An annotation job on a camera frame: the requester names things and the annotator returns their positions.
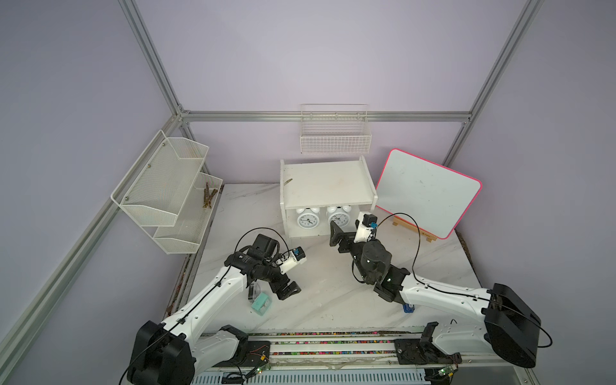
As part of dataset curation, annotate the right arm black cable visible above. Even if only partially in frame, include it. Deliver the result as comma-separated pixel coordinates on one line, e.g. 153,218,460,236
374,212,553,349

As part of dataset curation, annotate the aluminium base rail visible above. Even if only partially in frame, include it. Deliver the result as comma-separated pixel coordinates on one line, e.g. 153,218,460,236
192,329,530,385

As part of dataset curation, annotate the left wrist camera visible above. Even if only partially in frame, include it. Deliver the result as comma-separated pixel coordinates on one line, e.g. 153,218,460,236
278,246,306,274

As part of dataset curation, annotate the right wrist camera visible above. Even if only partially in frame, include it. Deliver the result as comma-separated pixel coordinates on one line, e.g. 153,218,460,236
354,212,378,243

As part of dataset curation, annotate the white two-tier shelf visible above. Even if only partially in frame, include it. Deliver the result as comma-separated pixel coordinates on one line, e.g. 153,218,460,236
280,156,378,238

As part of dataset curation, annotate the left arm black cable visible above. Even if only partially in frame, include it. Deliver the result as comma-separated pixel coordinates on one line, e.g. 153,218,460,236
119,227,292,385

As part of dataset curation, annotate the mint square alarm clock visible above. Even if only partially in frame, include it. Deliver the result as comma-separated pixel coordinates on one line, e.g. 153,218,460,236
251,293,272,316

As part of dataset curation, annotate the aluminium frame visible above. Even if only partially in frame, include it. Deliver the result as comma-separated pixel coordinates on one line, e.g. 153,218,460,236
1,1,542,379

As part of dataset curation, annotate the blue stapler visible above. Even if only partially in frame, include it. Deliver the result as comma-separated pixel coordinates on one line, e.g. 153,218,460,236
403,303,415,314

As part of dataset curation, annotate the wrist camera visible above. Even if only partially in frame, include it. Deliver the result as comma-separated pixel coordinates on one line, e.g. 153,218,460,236
278,246,306,274
354,212,378,243

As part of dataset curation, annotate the wooden whiteboard easel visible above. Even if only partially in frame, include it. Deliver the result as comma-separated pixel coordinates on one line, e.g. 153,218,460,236
393,216,438,242

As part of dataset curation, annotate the pink-rimmed whiteboard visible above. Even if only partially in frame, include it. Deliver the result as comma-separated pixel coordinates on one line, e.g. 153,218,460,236
376,149,482,239

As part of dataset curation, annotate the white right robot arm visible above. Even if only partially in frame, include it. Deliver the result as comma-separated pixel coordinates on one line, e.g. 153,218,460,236
330,221,542,368

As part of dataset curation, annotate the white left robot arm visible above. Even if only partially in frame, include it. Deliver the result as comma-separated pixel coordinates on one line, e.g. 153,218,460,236
120,234,306,384

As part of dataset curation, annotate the white mesh lower bin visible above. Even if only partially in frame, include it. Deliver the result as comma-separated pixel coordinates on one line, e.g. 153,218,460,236
153,173,223,254

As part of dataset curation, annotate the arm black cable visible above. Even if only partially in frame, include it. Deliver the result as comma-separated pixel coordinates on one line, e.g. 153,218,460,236
374,212,553,349
119,227,292,385

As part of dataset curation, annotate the white mesh upper bin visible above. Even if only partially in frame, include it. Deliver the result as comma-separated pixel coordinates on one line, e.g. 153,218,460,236
111,131,209,227

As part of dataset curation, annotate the white mesh bin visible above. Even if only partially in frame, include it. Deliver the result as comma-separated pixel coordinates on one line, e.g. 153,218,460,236
153,173,223,254
111,131,209,227

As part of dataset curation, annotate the white twin-bell alarm clock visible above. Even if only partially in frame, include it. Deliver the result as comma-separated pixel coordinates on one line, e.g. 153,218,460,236
327,205,352,229
296,208,320,229

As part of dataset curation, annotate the white wire wall basket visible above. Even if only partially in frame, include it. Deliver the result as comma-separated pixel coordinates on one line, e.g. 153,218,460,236
300,104,372,155

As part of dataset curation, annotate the small clear grey box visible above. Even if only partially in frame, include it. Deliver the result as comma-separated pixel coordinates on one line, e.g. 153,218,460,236
247,282,261,303

